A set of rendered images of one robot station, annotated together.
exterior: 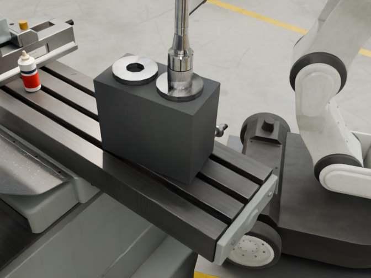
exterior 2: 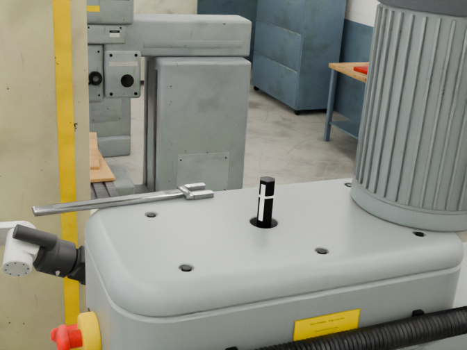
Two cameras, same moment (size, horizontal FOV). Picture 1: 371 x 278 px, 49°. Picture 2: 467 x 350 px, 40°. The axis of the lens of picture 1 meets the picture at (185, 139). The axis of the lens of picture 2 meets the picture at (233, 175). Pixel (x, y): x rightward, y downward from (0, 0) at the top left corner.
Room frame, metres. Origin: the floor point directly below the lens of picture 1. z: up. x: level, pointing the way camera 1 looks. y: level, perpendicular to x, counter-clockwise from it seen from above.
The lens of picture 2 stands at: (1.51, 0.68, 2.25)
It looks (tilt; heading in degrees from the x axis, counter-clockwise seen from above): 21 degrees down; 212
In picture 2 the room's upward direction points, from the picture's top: 4 degrees clockwise
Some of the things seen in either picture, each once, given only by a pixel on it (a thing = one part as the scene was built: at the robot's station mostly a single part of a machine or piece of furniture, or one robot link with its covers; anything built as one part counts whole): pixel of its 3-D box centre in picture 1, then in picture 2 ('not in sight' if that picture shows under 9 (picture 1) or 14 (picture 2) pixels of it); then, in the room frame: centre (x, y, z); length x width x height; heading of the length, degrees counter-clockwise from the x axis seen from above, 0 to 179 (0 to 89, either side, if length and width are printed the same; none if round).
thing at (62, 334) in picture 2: not in sight; (69, 339); (1.04, 0.17, 1.76); 0.04 x 0.03 x 0.04; 56
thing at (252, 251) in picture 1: (248, 244); not in sight; (0.73, -0.21, 0.50); 0.20 x 0.05 x 0.20; 78
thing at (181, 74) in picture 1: (180, 69); not in sight; (0.64, 0.02, 1.18); 0.05 x 0.05 x 0.06
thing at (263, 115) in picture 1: (265, 134); not in sight; (1.25, -0.32, 0.50); 0.20 x 0.05 x 0.20; 78
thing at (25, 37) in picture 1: (14, 30); not in sight; (1.01, 0.48, 1.04); 0.12 x 0.06 x 0.04; 53
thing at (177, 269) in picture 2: not in sight; (269, 273); (0.82, 0.32, 1.81); 0.47 x 0.26 x 0.16; 146
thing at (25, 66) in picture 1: (28, 69); not in sight; (0.87, 0.41, 1.01); 0.04 x 0.04 x 0.11
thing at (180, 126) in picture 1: (157, 115); not in sight; (0.66, 0.06, 1.05); 0.22 x 0.12 x 0.20; 64
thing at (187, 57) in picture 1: (180, 53); not in sight; (0.64, 0.02, 1.21); 0.05 x 0.05 x 0.01
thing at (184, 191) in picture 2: not in sight; (126, 199); (0.90, 0.14, 1.89); 0.24 x 0.04 x 0.01; 149
